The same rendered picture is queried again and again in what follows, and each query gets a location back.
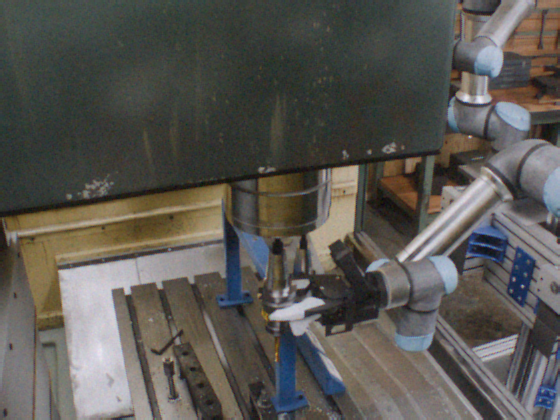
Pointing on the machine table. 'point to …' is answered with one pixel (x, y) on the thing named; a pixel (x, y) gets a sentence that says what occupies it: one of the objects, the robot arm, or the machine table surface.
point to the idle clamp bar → (197, 381)
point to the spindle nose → (279, 204)
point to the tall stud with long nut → (169, 376)
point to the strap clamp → (260, 403)
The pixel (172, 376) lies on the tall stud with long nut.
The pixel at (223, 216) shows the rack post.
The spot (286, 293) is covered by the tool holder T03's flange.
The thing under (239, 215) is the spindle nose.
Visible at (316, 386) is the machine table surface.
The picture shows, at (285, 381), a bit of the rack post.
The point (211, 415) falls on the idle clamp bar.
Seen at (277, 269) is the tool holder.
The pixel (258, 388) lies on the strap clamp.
